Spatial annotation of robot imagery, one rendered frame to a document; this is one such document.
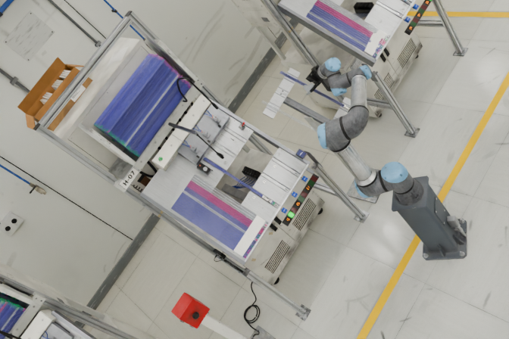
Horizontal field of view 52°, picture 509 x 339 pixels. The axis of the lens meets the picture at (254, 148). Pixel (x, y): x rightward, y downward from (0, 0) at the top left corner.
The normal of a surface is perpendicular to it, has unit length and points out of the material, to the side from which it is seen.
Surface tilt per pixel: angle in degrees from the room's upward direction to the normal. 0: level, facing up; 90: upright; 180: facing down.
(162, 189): 44
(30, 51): 90
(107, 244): 90
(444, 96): 0
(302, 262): 0
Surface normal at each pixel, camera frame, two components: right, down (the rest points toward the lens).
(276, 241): 0.62, 0.21
